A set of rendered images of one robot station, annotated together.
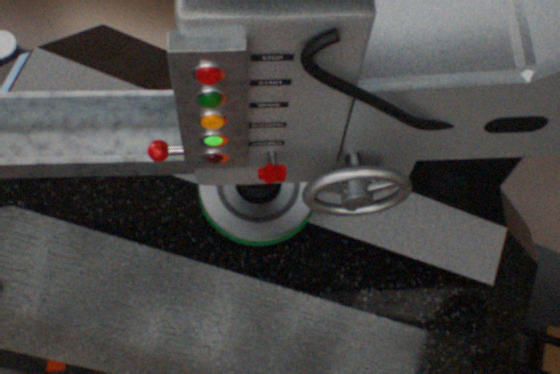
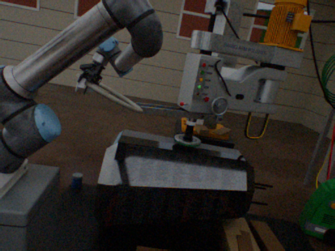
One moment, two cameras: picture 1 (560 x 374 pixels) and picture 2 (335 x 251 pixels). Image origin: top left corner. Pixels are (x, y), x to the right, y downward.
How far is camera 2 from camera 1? 1.72 m
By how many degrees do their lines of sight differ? 53
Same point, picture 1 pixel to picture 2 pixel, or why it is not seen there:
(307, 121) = (211, 87)
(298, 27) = (214, 59)
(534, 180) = not seen: hidden behind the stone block
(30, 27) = not seen: hidden behind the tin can
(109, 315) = (159, 169)
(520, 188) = not seen: hidden behind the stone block
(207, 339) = (185, 171)
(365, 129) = (218, 94)
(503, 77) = (237, 82)
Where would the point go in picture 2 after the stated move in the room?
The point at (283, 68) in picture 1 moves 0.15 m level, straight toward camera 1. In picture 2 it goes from (211, 69) to (220, 72)
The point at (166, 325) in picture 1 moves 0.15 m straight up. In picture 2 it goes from (175, 169) to (178, 150)
